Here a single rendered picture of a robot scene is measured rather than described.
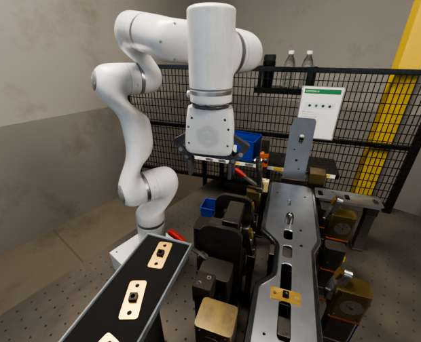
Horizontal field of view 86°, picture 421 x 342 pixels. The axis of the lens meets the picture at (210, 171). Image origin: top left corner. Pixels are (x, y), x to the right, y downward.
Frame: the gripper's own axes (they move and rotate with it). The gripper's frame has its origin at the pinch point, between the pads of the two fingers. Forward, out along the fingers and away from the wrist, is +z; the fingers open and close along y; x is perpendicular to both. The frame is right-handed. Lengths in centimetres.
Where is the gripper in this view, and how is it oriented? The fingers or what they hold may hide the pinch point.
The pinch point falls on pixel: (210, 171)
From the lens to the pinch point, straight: 53.1
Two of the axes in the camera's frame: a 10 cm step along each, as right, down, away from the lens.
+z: 0.0, 8.8, 4.7
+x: 2.2, -4.6, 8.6
